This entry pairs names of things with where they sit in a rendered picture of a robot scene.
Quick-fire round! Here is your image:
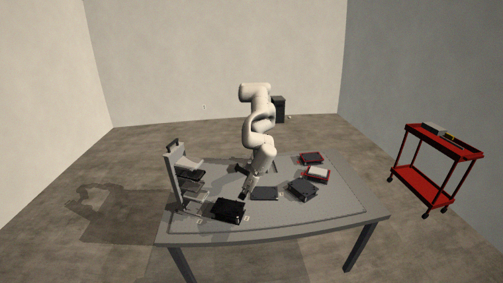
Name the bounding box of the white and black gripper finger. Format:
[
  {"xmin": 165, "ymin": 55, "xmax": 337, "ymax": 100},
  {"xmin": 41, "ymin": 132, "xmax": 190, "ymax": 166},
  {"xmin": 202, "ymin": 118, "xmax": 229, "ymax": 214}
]
[{"xmin": 238, "ymin": 185, "xmax": 250, "ymax": 200}]

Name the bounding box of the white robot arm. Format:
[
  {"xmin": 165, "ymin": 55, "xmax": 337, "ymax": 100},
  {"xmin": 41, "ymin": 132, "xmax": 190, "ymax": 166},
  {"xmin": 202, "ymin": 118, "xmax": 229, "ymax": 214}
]
[{"xmin": 226, "ymin": 83, "xmax": 277, "ymax": 177}]

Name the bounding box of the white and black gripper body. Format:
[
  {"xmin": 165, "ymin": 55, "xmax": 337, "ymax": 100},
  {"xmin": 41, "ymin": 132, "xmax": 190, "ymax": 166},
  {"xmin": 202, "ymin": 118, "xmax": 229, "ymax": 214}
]
[{"xmin": 242, "ymin": 169, "xmax": 260, "ymax": 193}]

